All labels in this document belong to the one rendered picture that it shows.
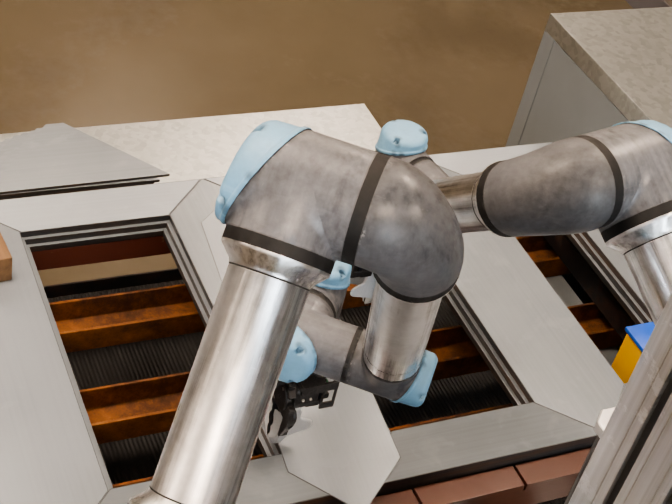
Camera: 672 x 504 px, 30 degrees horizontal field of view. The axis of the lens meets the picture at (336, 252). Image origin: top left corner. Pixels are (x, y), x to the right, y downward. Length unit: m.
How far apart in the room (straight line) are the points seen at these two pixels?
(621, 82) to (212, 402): 1.52
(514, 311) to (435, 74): 2.32
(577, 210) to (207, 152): 1.22
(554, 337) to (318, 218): 1.06
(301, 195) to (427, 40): 3.46
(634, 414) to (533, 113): 1.93
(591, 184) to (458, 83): 2.97
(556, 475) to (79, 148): 1.10
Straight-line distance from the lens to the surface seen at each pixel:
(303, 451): 1.89
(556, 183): 1.49
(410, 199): 1.21
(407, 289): 1.27
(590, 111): 2.63
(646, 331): 2.24
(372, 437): 1.94
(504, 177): 1.52
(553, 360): 2.17
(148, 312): 2.30
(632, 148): 1.55
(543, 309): 2.26
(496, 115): 4.34
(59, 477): 1.82
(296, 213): 1.21
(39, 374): 1.95
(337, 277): 1.64
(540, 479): 2.01
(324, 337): 1.58
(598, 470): 0.96
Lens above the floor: 2.27
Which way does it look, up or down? 40 degrees down
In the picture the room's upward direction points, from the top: 14 degrees clockwise
